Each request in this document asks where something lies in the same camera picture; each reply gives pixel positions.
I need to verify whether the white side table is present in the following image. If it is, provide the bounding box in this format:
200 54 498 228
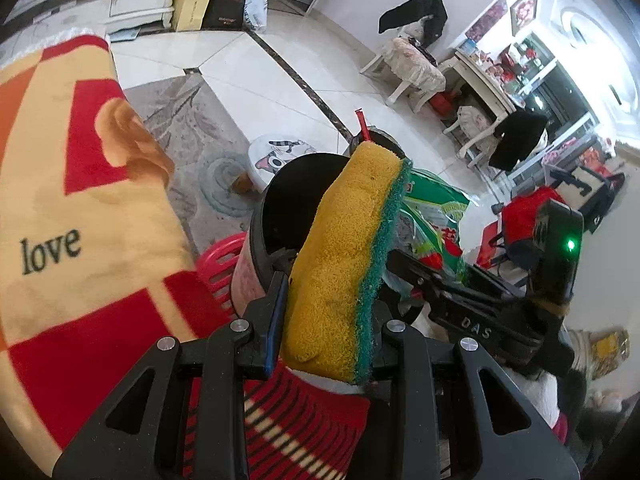
440 50 518 126

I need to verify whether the cream cardboard box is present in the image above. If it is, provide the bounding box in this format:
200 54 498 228
172 0 213 31

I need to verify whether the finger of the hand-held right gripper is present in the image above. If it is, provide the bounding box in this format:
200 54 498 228
430 300 543 356
390 252 526 306

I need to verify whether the yellow green sponge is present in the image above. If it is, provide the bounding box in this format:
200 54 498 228
280 142 413 386

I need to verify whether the waste bin with black liner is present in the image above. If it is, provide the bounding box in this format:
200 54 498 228
345 129 405 161

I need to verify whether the white patterned bag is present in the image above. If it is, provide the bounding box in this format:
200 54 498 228
242 0 269 28

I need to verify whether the black shopping bag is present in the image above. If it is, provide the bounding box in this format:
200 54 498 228
202 0 248 31

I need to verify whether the green red snack packet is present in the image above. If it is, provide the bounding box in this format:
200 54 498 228
395 167 471 286

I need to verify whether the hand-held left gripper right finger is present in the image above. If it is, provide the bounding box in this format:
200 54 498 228
372 305 581 480

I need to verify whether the black jacket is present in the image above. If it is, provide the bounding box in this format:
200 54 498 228
489 110 549 171
378 0 448 43

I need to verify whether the red plastic basket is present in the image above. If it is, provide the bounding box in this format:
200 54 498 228
196 232 251 321

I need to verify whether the floral wall poster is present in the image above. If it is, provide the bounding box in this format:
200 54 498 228
477 0 508 41

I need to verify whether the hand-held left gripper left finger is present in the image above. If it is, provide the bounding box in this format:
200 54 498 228
52 250 296 480

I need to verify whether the beige black tote bag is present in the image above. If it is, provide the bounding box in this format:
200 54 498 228
550 162 626 233

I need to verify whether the framed floral picture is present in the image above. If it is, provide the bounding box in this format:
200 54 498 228
510 0 540 36

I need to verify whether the printed orange red blanket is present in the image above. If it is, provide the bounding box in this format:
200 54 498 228
0 32 373 480

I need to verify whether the long red packet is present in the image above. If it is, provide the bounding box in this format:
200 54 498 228
354 108 373 143

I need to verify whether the red garment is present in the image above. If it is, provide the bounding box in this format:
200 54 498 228
500 187 566 256

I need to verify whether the white chair floral cushion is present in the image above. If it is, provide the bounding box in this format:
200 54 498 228
360 35 447 113
445 105 501 161

